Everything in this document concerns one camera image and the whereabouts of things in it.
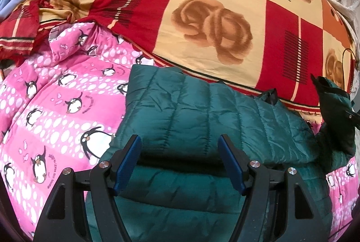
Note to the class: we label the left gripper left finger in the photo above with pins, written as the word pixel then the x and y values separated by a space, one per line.
pixel 64 217

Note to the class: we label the pink penguin bedsheet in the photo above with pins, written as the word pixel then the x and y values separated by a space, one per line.
pixel 62 108

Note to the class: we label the dark green puffer jacket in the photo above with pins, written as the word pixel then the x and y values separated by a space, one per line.
pixel 179 189

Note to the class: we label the red cream rose blanket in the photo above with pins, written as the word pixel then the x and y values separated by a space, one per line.
pixel 253 45

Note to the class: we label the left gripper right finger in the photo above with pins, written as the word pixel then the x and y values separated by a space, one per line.
pixel 278 206

